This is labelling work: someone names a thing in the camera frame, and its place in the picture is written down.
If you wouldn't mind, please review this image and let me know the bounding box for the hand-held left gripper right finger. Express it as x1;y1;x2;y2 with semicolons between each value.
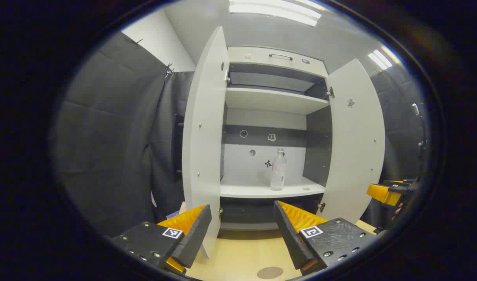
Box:
274;200;379;276

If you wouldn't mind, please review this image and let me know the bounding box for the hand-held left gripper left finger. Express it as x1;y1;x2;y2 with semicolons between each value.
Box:
110;204;212;276

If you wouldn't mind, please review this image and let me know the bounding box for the white cabinet door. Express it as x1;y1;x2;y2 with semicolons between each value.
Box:
320;59;386;225
182;26;230;259

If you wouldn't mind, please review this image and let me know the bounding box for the clear plastic bottle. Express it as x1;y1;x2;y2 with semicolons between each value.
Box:
270;148;287;191

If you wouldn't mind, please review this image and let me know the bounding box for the ceiling light panel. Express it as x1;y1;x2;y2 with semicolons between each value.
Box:
367;46;401;71

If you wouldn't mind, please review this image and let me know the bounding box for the black backdrop cloth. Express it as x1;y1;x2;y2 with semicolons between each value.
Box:
53;31;428;237

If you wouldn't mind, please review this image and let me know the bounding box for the long ceiling light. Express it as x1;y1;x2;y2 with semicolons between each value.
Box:
229;0;322;27

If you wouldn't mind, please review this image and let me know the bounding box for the black left door handle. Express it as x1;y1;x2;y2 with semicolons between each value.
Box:
172;114;184;176

